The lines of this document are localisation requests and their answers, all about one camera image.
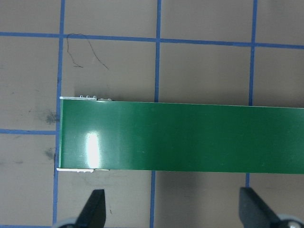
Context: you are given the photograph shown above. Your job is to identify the green conveyor belt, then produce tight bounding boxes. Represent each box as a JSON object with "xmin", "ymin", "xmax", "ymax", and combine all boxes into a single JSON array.
[{"xmin": 58, "ymin": 99, "xmax": 304, "ymax": 174}]

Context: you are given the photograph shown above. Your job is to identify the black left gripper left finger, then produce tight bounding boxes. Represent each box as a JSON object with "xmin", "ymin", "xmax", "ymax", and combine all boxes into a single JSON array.
[{"xmin": 75, "ymin": 190, "xmax": 105, "ymax": 228}]

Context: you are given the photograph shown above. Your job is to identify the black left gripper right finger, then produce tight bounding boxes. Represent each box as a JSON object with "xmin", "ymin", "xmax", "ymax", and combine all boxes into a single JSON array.
[{"xmin": 238, "ymin": 187, "xmax": 280, "ymax": 228}]

